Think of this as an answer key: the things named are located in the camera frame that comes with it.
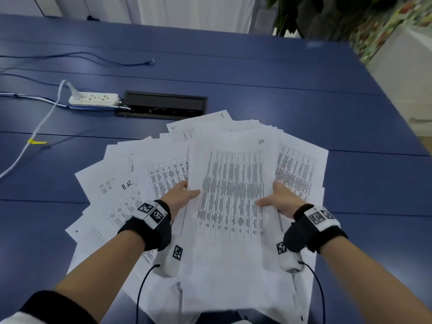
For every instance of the person's left hand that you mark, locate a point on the person's left hand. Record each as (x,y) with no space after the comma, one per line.
(177,199)

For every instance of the white plug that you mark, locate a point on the white plug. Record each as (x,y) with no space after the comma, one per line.
(74,90)

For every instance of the white curtain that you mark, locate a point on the white curtain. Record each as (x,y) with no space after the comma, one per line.
(195,13)

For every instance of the pile of printed papers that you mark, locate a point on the pile of printed papers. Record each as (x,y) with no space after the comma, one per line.
(111,172)

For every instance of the person's right forearm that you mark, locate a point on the person's right forearm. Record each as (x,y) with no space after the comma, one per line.
(371,283)

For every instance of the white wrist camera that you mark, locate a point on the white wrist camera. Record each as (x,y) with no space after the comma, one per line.
(167,263)
(288,261)

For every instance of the colourful mosaic tile wall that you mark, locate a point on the colourful mosaic tile wall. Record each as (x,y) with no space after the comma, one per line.
(378,30)

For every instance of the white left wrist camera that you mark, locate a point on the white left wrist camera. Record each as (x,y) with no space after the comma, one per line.
(167,263)

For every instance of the dense table print paper sheet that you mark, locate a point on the dense table print paper sheet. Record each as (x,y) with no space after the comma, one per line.
(233,199)

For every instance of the white cabinet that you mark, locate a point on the white cabinet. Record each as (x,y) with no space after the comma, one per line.
(405,74)

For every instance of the green potted plant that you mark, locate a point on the green potted plant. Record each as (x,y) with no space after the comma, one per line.
(290,13)

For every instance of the person's right hand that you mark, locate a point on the person's right hand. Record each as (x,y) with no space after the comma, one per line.
(283,200)

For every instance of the person's left forearm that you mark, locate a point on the person's left forearm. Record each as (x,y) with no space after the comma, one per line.
(101,269)

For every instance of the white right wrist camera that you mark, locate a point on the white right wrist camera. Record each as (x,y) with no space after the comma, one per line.
(288,261)

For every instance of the black white left armband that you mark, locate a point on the black white left armband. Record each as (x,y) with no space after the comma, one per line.
(50,308)

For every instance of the white power strip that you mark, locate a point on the white power strip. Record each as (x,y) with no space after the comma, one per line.
(94,98)

